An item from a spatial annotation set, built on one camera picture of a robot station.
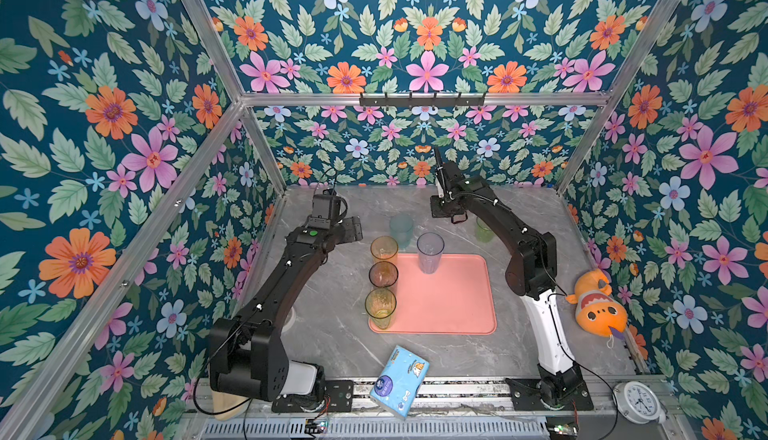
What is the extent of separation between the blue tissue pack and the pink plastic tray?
0.33ft

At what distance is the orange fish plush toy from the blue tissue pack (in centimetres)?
47

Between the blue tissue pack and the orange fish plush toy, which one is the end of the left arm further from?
the orange fish plush toy

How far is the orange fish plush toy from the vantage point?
796mm

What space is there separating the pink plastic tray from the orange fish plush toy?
244mm

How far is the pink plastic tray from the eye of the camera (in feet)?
2.83

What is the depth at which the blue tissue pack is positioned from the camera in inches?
27.3

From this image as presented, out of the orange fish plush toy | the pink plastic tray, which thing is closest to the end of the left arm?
the pink plastic tray

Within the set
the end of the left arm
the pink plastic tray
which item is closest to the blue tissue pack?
the pink plastic tray
